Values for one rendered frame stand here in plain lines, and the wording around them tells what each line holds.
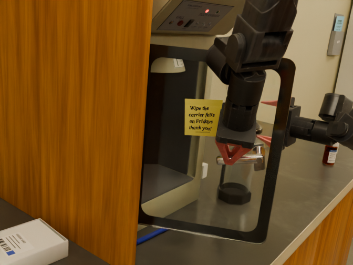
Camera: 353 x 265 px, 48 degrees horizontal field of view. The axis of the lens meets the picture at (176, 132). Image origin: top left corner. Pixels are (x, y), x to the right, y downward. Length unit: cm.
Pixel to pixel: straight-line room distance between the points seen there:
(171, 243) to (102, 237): 18
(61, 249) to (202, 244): 32
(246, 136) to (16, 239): 52
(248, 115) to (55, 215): 52
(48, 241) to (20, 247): 6
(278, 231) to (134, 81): 58
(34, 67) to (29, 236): 36
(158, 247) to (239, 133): 37
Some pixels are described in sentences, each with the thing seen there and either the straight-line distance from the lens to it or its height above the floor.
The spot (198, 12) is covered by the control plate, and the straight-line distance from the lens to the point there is 86.
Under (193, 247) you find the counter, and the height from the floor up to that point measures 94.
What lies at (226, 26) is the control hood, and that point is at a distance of 101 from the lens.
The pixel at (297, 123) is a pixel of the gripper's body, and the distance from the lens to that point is 106.
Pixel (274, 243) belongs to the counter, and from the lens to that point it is 103.
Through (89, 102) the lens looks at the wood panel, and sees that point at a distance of 80.
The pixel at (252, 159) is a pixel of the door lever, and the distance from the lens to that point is 77.
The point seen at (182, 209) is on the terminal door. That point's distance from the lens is 89.
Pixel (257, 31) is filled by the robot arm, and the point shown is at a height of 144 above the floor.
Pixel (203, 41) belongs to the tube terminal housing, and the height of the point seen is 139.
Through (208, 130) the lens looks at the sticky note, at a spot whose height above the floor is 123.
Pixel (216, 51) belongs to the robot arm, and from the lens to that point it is 71.
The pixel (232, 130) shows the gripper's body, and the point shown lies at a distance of 70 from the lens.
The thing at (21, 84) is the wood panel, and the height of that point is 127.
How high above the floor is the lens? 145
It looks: 17 degrees down
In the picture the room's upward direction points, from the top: 5 degrees clockwise
